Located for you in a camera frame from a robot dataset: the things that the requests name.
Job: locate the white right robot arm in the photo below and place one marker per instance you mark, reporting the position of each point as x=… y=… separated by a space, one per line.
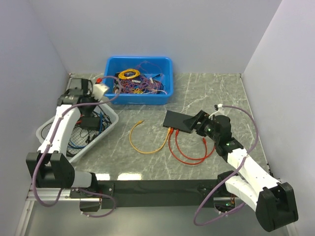
x=272 y=201

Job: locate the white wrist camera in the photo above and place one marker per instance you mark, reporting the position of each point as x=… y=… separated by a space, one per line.
x=99 y=90
x=219 y=110

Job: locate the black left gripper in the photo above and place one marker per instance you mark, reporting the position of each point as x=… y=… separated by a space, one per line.
x=88 y=112

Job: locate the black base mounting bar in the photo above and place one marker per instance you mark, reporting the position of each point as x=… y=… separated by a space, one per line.
x=150 y=193

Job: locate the black network switch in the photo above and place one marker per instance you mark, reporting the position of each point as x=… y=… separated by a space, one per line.
x=176 y=120

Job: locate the black power adapter in basket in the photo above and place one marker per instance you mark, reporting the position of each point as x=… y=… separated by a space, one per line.
x=90 y=123

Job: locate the aluminium frame rail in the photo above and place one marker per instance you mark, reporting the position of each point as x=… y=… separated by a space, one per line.
x=47 y=195

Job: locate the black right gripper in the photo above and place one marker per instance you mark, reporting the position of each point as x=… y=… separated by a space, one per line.
x=205 y=118

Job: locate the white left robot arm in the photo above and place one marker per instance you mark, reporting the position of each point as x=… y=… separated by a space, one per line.
x=49 y=167

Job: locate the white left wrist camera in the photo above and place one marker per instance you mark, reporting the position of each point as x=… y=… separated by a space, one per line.
x=99 y=90

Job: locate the white perforated plastic basket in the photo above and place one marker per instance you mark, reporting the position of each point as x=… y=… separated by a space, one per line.
x=82 y=140

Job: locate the blue plastic bin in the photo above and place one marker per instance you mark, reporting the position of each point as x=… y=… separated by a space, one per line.
x=139 y=80

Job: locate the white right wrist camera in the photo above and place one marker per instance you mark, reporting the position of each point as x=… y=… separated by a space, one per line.
x=219 y=110

